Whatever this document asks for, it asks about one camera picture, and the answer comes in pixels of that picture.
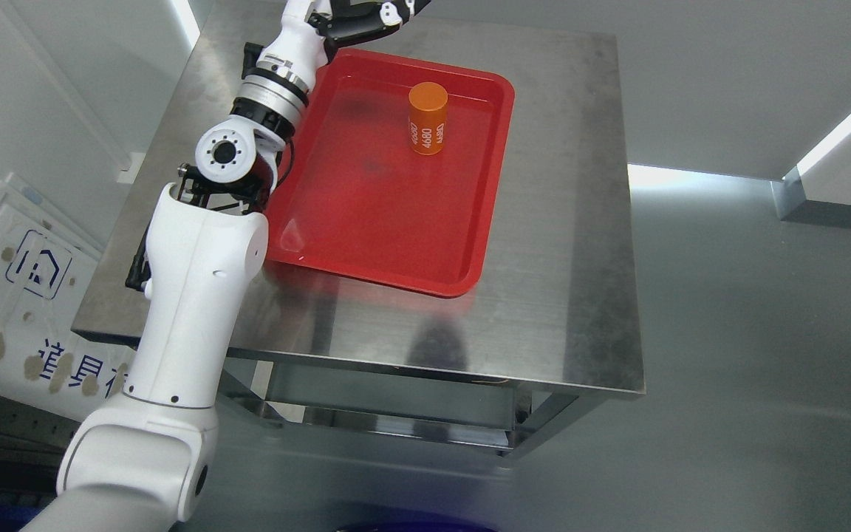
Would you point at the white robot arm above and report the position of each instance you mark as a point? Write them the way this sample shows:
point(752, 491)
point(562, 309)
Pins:
point(140, 461)

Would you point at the white printed floor sign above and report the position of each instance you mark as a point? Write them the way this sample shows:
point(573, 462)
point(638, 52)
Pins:
point(46, 265)

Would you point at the stainless steel table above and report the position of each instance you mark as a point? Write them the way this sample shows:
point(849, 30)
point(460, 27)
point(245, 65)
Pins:
point(551, 329)

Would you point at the red plastic tray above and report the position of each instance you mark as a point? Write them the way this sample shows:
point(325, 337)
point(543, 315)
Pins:
point(360, 203)

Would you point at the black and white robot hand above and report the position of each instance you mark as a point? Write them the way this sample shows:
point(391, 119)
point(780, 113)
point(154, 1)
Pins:
point(313, 31)

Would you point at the orange cylindrical capacitor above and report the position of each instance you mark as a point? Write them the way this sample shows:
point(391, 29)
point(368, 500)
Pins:
point(427, 117)

